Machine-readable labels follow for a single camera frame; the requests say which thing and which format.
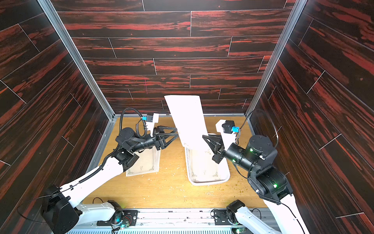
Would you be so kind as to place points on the aluminium frame post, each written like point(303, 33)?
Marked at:
point(283, 39)
point(66, 39)

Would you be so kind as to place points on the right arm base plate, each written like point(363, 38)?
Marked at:
point(220, 217)

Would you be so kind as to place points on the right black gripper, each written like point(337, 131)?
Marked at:
point(219, 149)

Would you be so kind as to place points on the right aluminium frame post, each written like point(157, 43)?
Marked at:
point(283, 39)

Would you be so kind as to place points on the stationery paper in tray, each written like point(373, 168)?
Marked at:
point(202, 168)

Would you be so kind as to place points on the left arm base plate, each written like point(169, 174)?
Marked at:
point(126, 219)

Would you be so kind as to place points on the front aluminium rail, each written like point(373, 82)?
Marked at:
point(179, 221)

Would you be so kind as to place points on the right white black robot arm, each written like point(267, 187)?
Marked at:
point(271, 185)

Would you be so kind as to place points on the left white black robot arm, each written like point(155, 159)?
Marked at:
point(62, 207)

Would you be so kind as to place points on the white plastic storage tray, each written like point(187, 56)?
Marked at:
point(222, 167)

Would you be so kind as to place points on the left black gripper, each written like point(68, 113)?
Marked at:
point(157, 140)

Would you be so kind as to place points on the left aluminium frame post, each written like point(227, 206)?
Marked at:
point(66, 39)

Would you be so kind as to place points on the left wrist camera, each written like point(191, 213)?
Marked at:
point(150, 121)

